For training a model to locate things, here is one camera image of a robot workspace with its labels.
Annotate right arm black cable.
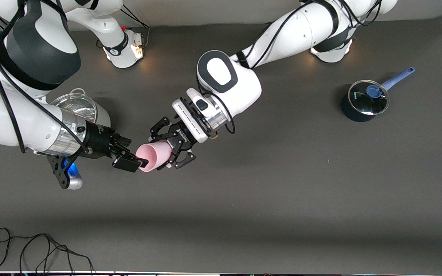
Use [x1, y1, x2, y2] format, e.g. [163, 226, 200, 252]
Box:
[0, 0, 89, 154]

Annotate dark blue saucepan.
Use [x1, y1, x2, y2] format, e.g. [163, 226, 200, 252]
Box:
[341, 67, 416, 122]

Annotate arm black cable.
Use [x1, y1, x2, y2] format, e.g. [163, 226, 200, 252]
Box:
[0, 0, 89, 154]
[196, 0, 383, 135]

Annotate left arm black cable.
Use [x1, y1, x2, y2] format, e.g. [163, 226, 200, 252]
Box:
[196, 0, 383, 135]

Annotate glass lid with copper knob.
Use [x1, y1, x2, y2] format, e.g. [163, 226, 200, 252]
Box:
[51, 93, 97, 124]

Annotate glass lid with blue knob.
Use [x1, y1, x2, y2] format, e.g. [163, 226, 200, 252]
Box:
[348, 80, 390, 116]

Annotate grey two-handled cooking pot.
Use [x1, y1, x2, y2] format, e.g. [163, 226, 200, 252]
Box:
[50, 88, 111, 129]

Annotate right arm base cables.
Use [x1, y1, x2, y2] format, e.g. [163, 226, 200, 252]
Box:
[96, 4, 150, 50]

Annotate pink plastic cup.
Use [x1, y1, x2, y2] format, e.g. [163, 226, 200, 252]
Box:
[135, 141, 175, 173]

